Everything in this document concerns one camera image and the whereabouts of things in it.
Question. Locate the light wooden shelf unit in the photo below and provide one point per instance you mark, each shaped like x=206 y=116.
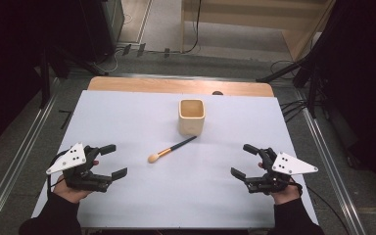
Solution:
x=258 y=19

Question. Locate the white table mat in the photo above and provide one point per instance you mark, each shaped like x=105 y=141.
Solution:
x=163 y=196

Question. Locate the black metal stand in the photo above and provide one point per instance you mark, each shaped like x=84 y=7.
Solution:
x=311 y=94
x=45 y=78

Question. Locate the row of dark plugs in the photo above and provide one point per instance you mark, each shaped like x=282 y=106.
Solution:
x=141 y=49

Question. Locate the person's right hand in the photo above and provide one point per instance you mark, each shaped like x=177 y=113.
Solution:
x=285 y=197

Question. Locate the black curtain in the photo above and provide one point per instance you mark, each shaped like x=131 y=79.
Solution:
x=365 y=81
x=6 y=65

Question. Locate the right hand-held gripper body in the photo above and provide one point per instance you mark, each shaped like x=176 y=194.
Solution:
x=289 y=164

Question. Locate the metal floor rail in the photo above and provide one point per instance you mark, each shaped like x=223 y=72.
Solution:
x=329 y=169
x=19 y=153

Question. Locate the dark cabinet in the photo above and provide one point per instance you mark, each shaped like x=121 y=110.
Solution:
x=101 y=26

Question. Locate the cream square cup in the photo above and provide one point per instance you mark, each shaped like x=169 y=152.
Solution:
x=192 y=125

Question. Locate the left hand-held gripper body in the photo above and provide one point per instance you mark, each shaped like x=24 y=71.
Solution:
x=73 y=158

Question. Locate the small black floor bracket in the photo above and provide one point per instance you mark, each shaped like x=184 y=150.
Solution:
x=66 y=117

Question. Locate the wooden table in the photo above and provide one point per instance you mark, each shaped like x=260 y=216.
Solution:
x=143 y=85

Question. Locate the person's left hand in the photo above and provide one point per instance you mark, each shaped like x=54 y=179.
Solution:
x=70 y=194

